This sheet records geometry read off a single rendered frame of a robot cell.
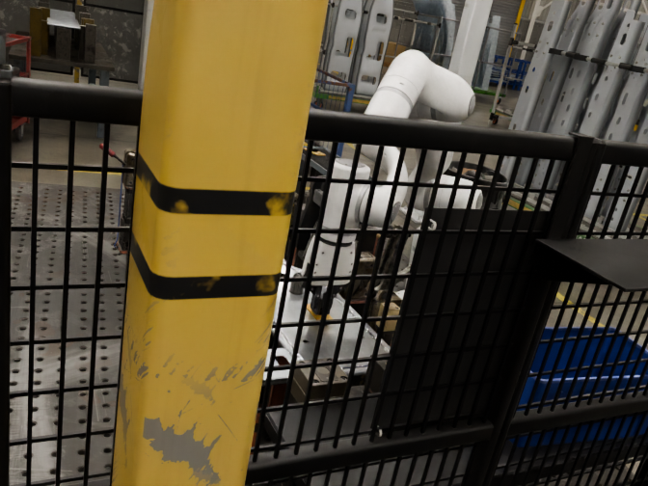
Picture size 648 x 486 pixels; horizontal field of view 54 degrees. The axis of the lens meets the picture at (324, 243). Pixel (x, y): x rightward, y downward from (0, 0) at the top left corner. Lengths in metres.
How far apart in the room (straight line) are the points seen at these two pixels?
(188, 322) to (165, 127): 0.14
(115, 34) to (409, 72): 7.89
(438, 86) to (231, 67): 1.14
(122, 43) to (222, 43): 8.78
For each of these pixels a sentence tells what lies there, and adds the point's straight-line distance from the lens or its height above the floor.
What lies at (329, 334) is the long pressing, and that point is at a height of 1.00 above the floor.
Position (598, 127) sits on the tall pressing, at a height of 1.05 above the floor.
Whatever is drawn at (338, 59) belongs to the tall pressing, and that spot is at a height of 0.82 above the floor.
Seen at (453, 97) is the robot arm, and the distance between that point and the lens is 1.56.
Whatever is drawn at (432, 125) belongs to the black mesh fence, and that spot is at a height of 1.55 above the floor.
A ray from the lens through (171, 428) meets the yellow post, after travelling 0.53.
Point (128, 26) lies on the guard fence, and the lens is 9.17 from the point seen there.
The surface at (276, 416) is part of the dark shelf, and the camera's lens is 1.03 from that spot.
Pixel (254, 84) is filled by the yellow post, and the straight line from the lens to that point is 0.43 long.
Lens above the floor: 1.64
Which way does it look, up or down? 21 degrees down
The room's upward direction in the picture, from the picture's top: 11 degrees clockwise
